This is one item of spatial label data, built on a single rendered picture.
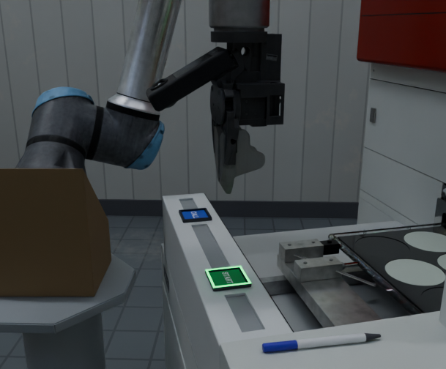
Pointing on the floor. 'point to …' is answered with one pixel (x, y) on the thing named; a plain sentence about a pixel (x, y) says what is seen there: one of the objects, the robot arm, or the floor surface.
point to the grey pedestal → (58, 321)
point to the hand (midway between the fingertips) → (223, 184)
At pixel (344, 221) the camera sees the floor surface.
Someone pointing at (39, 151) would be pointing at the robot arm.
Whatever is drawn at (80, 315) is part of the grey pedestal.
